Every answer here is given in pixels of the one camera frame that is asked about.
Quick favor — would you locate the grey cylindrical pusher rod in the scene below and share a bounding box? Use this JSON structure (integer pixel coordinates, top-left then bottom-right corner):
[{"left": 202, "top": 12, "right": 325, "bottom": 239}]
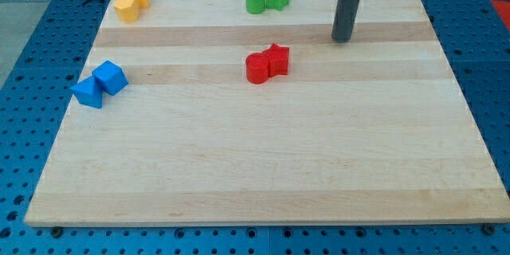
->
[{"left": 331, "top": 0, "right": 360, "bottom": 43}]

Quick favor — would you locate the blue triangle block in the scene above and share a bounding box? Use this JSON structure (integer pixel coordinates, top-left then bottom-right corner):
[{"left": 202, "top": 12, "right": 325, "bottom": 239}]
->
[{"left": 71, "top": 76, "right": 103, "bottom": 108}]

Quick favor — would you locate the red cylinder block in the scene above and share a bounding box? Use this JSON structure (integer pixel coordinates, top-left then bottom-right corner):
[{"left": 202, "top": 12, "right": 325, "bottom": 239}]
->
[{"left": 245, "top": 53, "right": 269, "bottom": 84}]

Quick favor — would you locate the red star block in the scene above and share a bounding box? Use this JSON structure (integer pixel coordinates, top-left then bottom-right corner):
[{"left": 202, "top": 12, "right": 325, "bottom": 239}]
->
[{"left": 262, "top": 43, "right": 290, "bottom": 77}]

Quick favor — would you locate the yellow hexagon block front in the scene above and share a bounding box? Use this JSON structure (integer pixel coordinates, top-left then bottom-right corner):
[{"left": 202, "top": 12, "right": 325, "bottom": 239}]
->
[{"left": 113, "top": 0, "right": 139, "bottom": 23}]

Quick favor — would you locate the blue cube block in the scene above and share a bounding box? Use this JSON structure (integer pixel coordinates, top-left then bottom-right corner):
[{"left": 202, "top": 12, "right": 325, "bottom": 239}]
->
[{"left": 92, "top": 61, "right": 128, "bottom": 96}]

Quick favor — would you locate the green cylinder block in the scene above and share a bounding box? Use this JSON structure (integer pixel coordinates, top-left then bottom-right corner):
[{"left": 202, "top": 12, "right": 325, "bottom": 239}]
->
[{"left": 245, "top": 0, "right": 265, "bottom": 14}]

